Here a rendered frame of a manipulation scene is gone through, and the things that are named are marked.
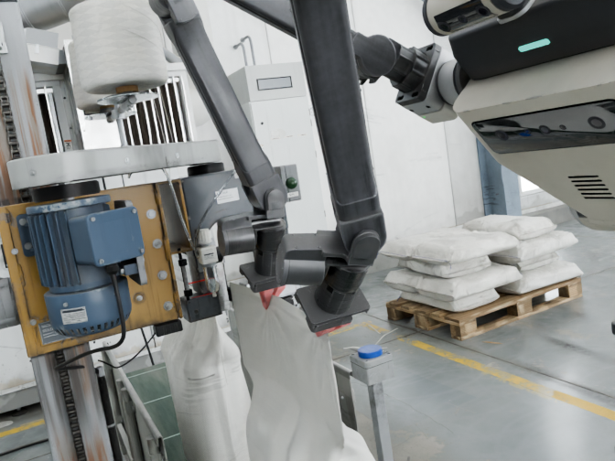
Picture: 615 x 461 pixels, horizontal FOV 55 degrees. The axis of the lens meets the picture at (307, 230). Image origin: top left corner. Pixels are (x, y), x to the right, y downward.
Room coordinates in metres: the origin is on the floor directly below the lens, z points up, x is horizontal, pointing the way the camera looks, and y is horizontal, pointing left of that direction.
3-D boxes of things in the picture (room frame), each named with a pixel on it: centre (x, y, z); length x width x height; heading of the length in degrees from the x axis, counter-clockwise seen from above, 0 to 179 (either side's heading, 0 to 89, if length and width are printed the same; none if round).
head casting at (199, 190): (1.52, 0.22, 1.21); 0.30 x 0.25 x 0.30; 25
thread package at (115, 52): (1.18, 0.31, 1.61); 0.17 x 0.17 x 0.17
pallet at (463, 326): (4.32, -1.23, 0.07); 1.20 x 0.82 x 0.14; 117
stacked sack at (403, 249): (4.36, -0.87, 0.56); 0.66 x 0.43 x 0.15; 113
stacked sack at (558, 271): (4.27, -1.60, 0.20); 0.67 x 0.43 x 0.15; 115
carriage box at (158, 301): (1.34, 0.51, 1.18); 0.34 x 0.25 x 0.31; 115
